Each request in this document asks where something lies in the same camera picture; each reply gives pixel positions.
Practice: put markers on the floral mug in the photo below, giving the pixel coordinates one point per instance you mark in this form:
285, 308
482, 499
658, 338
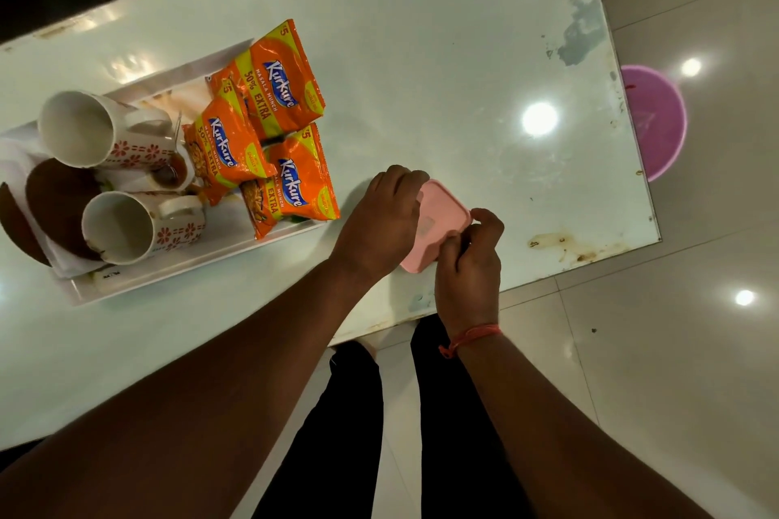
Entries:
79, 129
118, 226

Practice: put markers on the pink plastic bin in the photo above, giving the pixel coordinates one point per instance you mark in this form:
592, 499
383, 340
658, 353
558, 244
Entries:
657, 117

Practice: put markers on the white floral tray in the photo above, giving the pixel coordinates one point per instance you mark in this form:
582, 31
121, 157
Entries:
225, 239

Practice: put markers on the person's left leg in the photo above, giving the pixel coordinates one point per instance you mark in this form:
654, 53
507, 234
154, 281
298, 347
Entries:
335, 445

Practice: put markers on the person's left hand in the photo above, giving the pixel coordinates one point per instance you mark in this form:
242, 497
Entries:
380, 229

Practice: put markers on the person's leg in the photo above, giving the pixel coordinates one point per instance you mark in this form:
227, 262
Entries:
462, 427
335, 445

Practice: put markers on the pink rectangular lid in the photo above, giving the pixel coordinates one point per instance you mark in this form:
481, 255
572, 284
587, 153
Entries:
441, 217

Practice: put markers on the person's right leg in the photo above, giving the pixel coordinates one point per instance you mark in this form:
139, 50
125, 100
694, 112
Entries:
462, 427

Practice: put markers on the person's right hand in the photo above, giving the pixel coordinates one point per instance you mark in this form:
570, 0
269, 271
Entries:
468, 281

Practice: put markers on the stack of white napkins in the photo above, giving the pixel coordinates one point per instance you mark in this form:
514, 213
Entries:
15, 163

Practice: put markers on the person's right forearm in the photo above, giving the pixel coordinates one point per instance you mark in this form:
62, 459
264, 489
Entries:
560, 445

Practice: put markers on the person's left forearm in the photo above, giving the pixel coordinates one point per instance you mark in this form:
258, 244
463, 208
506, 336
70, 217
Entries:
182, 415

